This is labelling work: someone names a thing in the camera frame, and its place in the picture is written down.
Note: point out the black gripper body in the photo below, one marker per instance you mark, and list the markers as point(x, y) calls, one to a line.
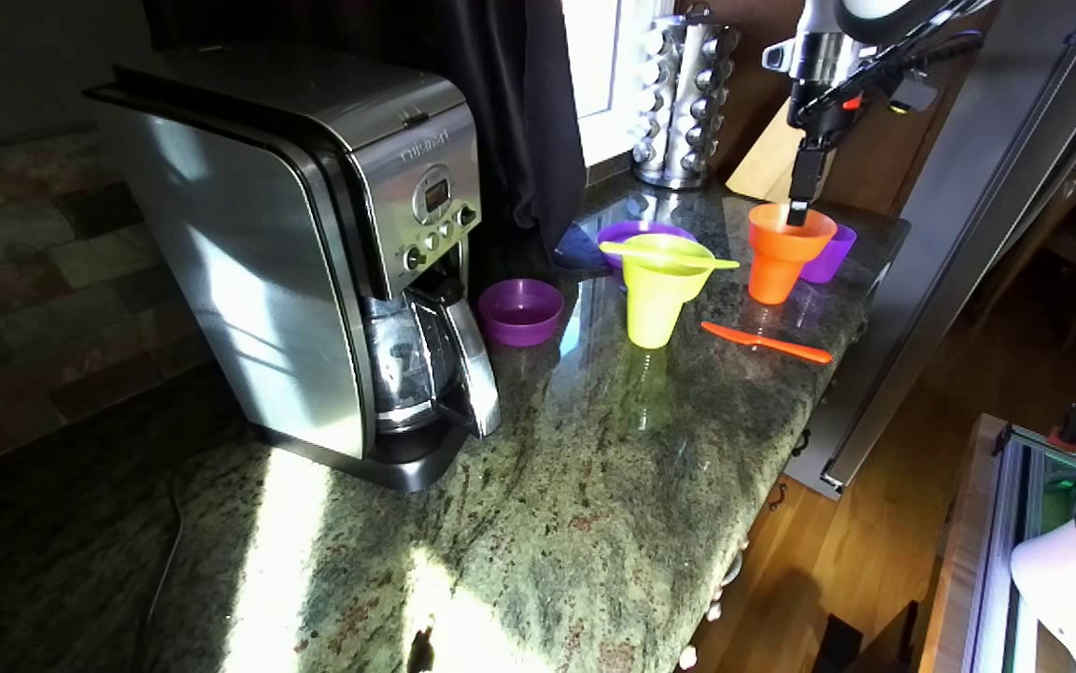
point(824, 116)

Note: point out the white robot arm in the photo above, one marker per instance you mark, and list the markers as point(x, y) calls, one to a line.
point(812, 41)

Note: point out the wooden knife block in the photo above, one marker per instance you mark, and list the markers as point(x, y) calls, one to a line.
point(763, 163)

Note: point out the yellow-green plastic knife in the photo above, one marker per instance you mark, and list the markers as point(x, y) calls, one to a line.
point(728, 262)

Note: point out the purple plastic cup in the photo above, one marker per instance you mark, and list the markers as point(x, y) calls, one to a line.
point(838, 259)
point(521, 312)

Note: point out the chrome spice rack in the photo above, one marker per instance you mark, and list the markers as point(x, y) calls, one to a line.
point(681, 112)

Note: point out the stainless steel refrigerator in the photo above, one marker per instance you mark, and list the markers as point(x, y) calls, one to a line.
point(973, 200)

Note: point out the yellow-green plastic cup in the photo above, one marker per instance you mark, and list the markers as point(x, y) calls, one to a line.
point(651, 322)

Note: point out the bright window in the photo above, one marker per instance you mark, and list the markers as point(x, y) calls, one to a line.
point(599, 77)

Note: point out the metal framed glass cabinet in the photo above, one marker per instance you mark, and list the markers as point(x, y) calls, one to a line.
point(999, 549)

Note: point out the glass coffee carafe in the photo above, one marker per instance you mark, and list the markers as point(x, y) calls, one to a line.
point(410, 369)

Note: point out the black box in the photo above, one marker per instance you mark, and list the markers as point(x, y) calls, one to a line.
point(868, 642)

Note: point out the white and black device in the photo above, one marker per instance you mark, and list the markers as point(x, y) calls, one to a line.
point(1073, 585)

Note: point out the stainless steel coffee maker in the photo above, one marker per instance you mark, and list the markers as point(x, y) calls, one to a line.
point(261, 225)

